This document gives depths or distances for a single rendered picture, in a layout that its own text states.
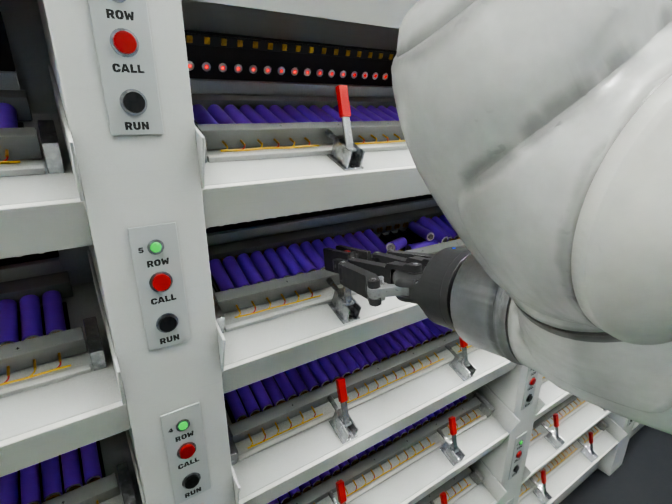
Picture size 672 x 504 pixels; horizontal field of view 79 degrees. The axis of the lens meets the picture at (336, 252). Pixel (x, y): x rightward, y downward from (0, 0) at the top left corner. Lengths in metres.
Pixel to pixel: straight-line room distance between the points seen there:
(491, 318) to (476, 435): 0.70
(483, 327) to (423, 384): 0.45
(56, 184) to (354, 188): 0.29
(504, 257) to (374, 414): 0.56
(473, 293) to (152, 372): 0.31
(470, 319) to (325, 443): 0.38
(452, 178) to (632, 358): 0.13
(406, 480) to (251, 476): 0.36
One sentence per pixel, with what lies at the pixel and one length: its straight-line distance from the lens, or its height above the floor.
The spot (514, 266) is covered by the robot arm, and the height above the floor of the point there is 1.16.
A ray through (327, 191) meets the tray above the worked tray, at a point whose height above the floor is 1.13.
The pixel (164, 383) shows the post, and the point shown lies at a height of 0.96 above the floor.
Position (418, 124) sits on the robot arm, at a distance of 0.16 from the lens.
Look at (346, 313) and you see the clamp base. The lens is 0.54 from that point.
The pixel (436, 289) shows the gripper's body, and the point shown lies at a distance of 0.36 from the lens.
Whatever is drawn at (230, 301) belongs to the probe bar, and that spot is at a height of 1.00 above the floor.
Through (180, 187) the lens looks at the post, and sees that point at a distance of 0.40.
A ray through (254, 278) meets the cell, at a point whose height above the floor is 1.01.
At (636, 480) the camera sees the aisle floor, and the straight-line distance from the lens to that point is 1.94.
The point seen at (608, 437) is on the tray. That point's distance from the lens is 1.79.
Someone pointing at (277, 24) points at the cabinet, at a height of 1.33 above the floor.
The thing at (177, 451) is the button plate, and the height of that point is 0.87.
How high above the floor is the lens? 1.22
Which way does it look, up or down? 19 degrees down
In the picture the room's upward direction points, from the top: straight up
